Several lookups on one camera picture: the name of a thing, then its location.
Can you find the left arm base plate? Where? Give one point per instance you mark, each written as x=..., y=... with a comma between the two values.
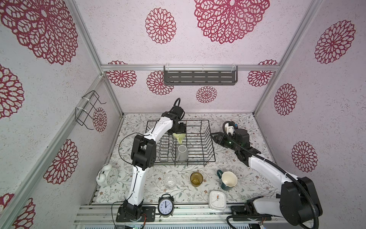
x=135, y=214

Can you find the clear glass cup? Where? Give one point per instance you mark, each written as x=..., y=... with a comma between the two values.
x=170, y=182

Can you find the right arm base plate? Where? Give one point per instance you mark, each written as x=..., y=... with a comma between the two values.
x=247, y=212

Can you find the black round alarm clock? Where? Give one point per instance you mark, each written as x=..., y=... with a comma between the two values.
x=166, y=205

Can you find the grey ceramic mug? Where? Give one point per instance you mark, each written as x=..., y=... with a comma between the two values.
x=182, y=153

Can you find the white square alarm clock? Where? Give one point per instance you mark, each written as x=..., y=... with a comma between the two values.
x=217, y=200

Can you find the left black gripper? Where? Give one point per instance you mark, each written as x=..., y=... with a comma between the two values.
x=183, y=130

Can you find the black wire wall basket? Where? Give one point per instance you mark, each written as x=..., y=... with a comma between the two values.
x=85, y=112

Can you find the green ceramic mug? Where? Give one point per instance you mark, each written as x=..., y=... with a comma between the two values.
x=179, y=137

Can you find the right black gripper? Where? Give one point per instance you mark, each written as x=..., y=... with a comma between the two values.
x=224, y=139

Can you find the black wire dish rack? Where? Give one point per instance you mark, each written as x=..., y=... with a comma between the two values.
x=198, y=141

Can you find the dark green cream mug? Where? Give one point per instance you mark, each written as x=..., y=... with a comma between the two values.
x=228, y=180

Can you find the grey wall shelf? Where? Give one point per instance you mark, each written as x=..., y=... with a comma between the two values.
x=199, y=78

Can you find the amber glass cup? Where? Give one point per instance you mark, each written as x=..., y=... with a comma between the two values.
x=196, y=179

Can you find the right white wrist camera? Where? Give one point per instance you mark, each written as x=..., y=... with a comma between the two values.
x=230, y=128

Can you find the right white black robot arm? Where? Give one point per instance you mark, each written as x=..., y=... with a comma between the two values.
x=297, y=202

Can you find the white twin-bell alarm clock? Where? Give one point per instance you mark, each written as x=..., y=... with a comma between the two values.
x=107, y=176

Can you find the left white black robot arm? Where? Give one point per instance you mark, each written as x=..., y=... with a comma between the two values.
x=143, y=157

